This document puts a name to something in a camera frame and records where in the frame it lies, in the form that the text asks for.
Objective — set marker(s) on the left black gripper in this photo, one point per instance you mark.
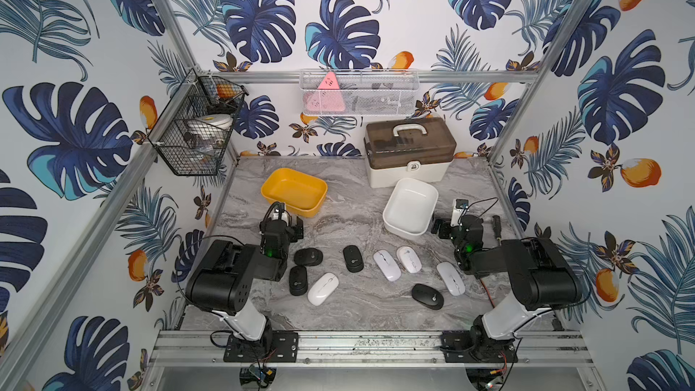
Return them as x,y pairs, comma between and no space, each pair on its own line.
293,229

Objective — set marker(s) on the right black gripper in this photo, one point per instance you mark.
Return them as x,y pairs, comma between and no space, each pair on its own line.
444,228

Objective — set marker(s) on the black mouse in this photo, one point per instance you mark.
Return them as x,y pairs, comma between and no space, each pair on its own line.
308,257
298,280
427,296
353,259

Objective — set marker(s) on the yellow plastic bin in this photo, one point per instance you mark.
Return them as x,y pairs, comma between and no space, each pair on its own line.
302,194

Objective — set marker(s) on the white mouse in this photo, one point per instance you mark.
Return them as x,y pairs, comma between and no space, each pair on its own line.
387,264
409,258
451,277
323,288

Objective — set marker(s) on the white plastic bin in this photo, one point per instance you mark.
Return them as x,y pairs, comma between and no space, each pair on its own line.
410,208

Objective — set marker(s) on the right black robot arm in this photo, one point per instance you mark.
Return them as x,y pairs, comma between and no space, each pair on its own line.
540,278

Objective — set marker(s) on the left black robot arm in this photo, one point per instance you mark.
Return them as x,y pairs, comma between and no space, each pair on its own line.
222,281

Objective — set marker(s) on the brown lid storage case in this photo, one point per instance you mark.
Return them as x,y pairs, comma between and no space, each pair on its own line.
420,149

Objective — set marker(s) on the white bowl in basket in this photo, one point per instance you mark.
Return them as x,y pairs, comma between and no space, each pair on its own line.
210,126

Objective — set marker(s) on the pink triangle object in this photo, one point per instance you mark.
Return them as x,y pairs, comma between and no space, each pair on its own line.
327,98

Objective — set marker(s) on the black handle screwdriver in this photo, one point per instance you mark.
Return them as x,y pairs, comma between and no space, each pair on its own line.
496,227

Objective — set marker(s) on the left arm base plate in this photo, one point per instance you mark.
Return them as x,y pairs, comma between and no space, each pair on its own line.
260,346

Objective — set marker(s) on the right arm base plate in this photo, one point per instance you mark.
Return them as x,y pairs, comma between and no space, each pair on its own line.
476,347

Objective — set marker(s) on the black wire basket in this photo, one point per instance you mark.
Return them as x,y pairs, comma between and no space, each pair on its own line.
186,154

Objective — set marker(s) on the clear wall shelf basket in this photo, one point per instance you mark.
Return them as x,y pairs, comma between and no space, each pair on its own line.
368,93

